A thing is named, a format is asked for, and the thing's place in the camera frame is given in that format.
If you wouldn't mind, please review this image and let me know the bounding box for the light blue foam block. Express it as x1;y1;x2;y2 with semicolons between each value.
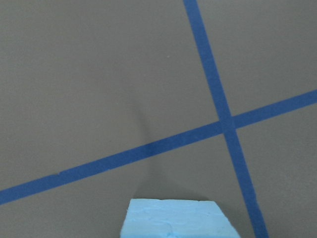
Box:
120;198;240;238

